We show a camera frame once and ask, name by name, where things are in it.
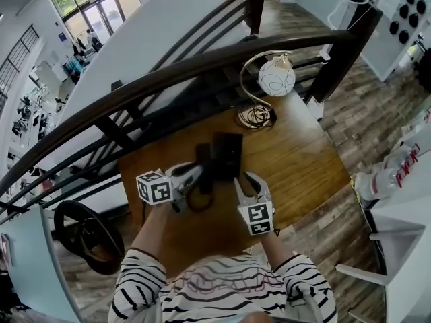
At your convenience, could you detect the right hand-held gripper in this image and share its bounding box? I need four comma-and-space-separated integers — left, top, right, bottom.
233, 171, 275, 236

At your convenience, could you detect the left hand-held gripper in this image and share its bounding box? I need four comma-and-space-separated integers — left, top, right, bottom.
135, 161, 204, 214

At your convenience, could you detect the person's left forearm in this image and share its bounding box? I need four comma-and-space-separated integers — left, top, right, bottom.
129, 199, 176, 259

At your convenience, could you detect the person's right forearm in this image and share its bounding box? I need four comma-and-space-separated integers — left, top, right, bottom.
258, 229, 294, 273

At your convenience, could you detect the black rectangular box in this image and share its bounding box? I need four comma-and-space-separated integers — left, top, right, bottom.
213, 131, 244, 182

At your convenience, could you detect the yellow black hazard tape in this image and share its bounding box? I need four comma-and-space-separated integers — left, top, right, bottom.
350, 176, 364, 209

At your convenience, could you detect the black white striped shirt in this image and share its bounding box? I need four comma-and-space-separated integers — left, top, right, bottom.
107, 247, 338, 323

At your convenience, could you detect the white globe desk lamp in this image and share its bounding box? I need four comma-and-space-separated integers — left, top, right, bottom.
238, 50, 297, 128

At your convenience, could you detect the clear plastic water jug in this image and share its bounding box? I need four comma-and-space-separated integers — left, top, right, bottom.
355, 142, 424, 201

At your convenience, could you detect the white desk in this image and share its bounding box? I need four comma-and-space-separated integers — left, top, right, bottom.
334, 193, 431, 323

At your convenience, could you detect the pale blue partition panel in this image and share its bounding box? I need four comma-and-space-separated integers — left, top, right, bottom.
0, 206, 82, 323

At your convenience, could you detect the red book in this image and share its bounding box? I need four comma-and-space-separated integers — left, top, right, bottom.
0, 233, 15, 269

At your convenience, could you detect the black lamp cable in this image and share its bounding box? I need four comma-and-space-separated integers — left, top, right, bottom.
236, 104, 279, 130

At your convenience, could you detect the thick dark wooden post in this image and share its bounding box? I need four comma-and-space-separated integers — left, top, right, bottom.
304, 3, 384, 104

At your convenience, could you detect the slim dark wooden post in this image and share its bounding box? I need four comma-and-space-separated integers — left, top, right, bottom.
244, 0, 267, 36

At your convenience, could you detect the white cable on post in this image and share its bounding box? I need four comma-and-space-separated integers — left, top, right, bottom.
327, 0, 375, 30

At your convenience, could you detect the group of black wall-hung caps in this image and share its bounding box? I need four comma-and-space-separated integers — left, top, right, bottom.
317, 0, 429, 46

